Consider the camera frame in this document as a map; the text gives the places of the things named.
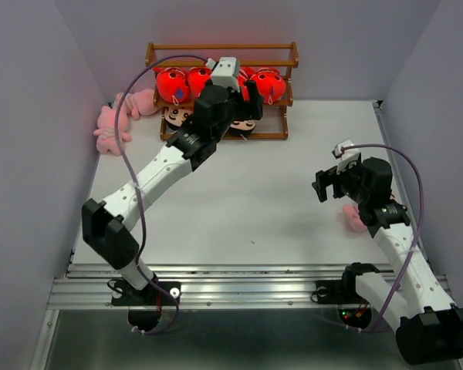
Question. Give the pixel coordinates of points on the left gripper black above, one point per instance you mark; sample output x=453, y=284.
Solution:
x=251, y=109

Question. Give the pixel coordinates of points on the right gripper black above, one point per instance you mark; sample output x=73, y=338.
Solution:
x=322, y=179

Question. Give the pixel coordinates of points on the red fish plush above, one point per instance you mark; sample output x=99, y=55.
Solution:
x=172, y=84
x=270, y=84
x=245, y=74
x=197, y=77

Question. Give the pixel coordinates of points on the pink striped plush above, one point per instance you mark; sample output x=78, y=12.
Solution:
x=138, y=104
x=105, y=132
x=352, y=217

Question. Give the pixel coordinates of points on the doll plush orange cap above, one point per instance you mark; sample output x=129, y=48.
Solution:
x=174, y=116

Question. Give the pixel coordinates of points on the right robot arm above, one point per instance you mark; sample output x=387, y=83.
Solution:
x=427, y=323

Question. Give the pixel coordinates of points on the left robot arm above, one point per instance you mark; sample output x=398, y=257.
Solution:
x=107, y=225

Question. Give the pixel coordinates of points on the brown wooden three-tier shelf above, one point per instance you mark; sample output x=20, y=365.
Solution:
x=283, y=58

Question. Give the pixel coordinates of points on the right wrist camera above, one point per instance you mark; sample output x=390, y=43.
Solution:
x=346, y=154

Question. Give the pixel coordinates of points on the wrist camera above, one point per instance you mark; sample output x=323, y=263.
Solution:
x=346, y=154
x=225, y=72

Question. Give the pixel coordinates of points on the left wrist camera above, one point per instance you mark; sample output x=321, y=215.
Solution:
x=225, y=72

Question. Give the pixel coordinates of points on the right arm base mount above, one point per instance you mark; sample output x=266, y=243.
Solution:
x=352, y=311

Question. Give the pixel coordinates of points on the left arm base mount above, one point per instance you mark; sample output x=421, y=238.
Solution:
x=151, y=311

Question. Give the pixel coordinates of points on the aluminium mounting rail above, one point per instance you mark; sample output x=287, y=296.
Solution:
x=203, y=287

